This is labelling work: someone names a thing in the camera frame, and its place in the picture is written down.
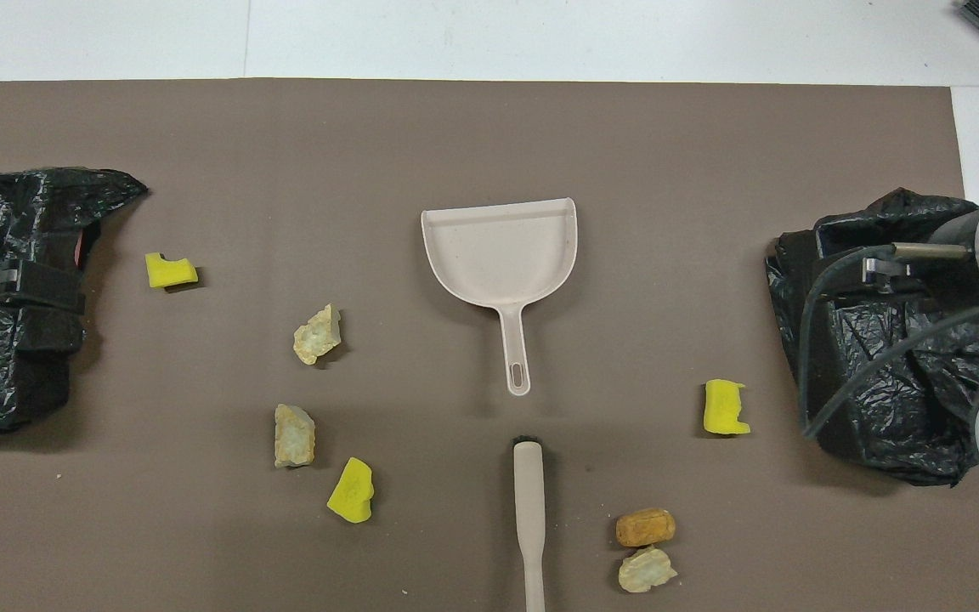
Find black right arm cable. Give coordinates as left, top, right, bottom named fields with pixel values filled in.
left=798, top=242, right=979, bottom=441

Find beige foam chunk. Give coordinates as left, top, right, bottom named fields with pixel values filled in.
left=293, top=304, right=342, bottom=366
left=274, top=404, right=317, bottom=469

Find open black bag lined bin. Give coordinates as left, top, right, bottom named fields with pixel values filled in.
left=766, top=187, right=979, bottom=487

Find pale cream foam chunk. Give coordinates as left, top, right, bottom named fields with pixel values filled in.
left=618, top=547, right=678, bottom=594

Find orange brown foam chunk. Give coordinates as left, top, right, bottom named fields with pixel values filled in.
left=615, top=507, right=676, bottom=548

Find beige plastic dustpan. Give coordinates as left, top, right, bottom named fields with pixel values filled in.
left=421, top=198, right=578, bottom=397

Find brown table mat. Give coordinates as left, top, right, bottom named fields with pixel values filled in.
left=0, top=78, right=979, bottom=612

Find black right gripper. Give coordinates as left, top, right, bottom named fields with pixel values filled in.
left=859, top=241, right=979, bottom=300

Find yellow sponge piece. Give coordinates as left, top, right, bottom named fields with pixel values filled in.
left=326, top=457, right=374, bottom=524
left=145, top=252, right=199, bottom=290
left=704, top=379, right=751, bottom=436

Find beige hand brush black bristles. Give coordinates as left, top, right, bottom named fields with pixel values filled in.
left=512, top=435, right=548, bottom=612

